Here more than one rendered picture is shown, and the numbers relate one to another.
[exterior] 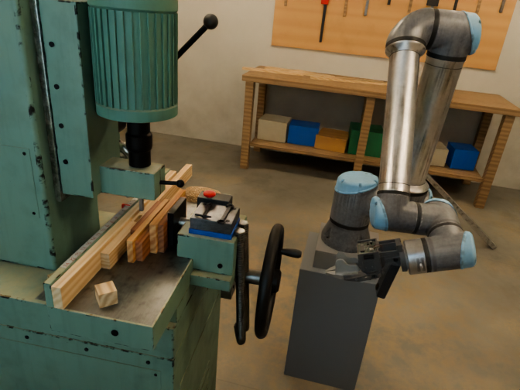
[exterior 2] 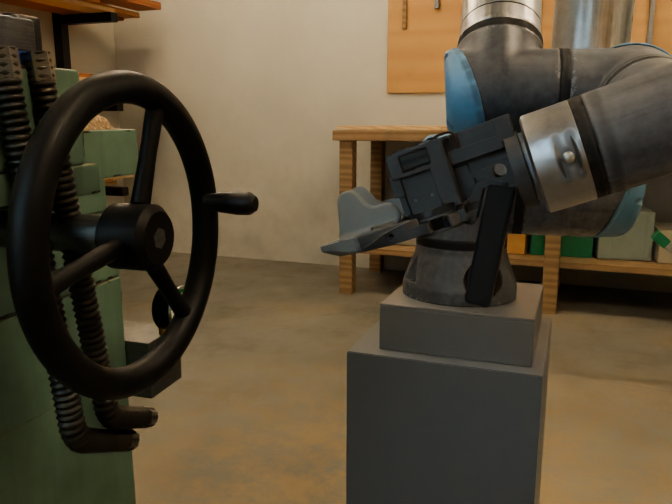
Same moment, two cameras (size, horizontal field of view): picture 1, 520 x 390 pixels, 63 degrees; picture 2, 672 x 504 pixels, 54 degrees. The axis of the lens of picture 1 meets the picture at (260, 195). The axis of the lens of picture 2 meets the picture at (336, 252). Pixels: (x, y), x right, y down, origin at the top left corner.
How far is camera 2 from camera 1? 71 cm
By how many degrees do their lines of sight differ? 16
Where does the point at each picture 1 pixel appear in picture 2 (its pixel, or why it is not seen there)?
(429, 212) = (593, 56)
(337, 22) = not seen: hidden behind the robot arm
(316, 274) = (384, 361)
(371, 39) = not seen: hidden behind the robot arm
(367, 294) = (511, 404)
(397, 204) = (501, 47)
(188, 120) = (262, 230)
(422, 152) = (598, 28)
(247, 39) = (348, 90)
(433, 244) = (601, 92)
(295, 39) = (426, 79)
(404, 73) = not seen: outside the picture
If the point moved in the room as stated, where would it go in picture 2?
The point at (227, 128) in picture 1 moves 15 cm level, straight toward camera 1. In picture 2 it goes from (325, 237) to (323, 242)
